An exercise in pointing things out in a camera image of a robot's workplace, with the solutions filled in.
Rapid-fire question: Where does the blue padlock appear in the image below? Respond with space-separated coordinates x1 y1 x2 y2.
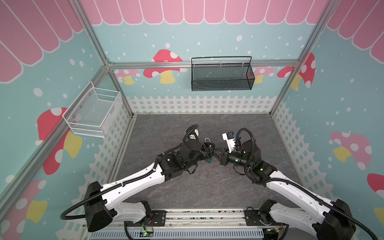
205 138 212 163

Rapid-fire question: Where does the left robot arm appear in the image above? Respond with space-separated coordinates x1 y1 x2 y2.
60 124 215 233

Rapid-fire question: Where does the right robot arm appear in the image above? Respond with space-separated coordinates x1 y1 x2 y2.
215 128 377 240

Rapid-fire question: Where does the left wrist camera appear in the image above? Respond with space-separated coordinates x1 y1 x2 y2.
189 129 199 140

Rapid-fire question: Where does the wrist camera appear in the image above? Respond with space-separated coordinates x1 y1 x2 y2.
222 132 237 153
189 129 199 140

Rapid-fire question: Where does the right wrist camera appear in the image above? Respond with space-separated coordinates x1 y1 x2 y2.
222 132 237 153

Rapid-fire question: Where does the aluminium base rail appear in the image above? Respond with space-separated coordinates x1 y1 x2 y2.
79 209 314 240

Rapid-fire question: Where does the black wire basket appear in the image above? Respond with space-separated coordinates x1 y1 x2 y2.
191 56 255 92

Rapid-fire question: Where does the white wire basket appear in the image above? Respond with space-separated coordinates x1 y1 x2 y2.
63 82 123 138

